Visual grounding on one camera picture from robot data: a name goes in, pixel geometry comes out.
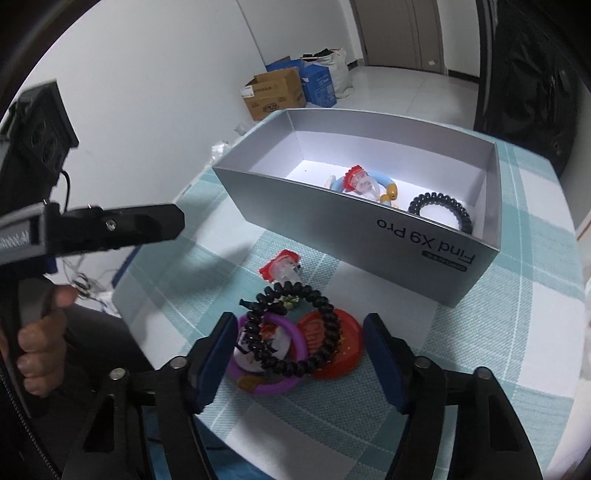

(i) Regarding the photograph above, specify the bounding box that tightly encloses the white round pin badge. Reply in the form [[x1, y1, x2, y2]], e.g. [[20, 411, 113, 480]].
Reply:
[[232, 322, 293, 374]]

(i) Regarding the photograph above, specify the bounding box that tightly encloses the grey door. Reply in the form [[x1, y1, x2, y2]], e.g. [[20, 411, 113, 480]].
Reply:
[[351, 0, 446, 74]]

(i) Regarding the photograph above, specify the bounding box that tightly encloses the red white clip charm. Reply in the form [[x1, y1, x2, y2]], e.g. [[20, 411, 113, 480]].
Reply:
[[259, 249, 301, 283]]

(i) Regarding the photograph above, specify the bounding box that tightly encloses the red round badge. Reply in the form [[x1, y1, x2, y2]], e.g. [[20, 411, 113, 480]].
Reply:
[[297, 307, 365, 381]]

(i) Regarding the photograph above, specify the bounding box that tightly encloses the black backpack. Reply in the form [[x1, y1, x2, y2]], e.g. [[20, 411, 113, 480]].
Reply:
[[474, 1, 579, 176]]

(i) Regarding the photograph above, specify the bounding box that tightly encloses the person's left hand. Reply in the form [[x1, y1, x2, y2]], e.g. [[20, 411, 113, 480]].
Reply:
[[1, 285, 77, 398]]

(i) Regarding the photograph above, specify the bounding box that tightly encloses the white sack with black items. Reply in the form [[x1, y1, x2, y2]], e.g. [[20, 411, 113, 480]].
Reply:
[[301, 48, 353, 99]]

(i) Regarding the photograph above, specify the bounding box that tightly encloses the clear plastic wrapped package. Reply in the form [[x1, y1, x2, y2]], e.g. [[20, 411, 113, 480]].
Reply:
[[208, 138, 240, 166]]

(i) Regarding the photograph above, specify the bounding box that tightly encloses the blue cardboard box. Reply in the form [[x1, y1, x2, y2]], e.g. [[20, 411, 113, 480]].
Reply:
[[266, 59, 337, 108]]

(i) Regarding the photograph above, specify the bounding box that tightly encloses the teal plaid tablecloth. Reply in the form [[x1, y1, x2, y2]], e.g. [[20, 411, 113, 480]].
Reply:
[[111, 108, 588, 480]]

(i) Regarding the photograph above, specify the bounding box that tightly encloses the purple plastic bracelet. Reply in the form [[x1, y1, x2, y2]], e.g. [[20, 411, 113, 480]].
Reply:
[[224, 314, 310, 398]]

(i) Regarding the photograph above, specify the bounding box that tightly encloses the brown cardboard box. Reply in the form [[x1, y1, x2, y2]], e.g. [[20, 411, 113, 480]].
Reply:
[[240, 68, 307, 121]]

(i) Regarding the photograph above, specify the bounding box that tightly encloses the black spiral hair tie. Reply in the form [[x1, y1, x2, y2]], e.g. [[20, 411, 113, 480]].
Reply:
[[407, 191, 474, 235], [241, 280, 343, 379]]

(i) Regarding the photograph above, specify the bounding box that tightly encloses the grey phone box lid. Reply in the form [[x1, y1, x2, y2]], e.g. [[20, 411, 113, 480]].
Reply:
[[214, 109, 502, 306]]

